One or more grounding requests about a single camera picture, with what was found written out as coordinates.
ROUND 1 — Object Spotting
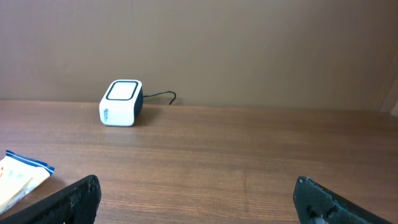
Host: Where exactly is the cream snack bag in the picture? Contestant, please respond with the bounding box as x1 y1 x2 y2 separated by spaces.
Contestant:
1 150 55 214

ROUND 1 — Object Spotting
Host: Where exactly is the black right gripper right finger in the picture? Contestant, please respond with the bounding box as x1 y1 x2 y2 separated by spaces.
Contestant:
293 176 391 224

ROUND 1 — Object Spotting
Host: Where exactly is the white barcode scanner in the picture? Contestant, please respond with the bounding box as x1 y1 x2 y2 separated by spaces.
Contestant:
99 80 144 127

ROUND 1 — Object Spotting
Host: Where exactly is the black scanner cable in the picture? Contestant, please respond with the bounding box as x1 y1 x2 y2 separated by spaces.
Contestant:
142 90 177 106

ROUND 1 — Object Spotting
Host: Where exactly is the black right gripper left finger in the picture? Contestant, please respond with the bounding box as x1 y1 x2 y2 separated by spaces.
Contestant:
1 175 101 224

